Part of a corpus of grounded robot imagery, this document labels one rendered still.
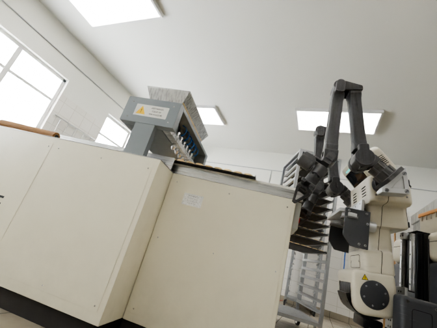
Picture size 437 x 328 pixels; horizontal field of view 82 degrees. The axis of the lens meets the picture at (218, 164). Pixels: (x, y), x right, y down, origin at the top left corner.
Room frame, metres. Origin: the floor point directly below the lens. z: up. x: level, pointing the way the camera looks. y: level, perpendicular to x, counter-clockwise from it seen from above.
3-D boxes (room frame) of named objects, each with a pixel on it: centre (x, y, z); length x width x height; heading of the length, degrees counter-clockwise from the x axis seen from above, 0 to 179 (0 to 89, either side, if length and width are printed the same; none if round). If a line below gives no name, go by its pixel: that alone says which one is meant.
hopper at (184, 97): (1.60, 0.35, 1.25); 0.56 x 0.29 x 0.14; 165
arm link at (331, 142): (1.00, -0.46, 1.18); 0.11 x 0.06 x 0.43; 165
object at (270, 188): (1.49, 0.50, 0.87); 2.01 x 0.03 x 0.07; 75
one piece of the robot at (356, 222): (1.16, -0.68, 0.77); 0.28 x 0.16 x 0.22; 165
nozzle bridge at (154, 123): (1.60, 0.35, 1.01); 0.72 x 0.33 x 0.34; 165
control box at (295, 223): (1.38, -0.49, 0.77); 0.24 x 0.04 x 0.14; 165
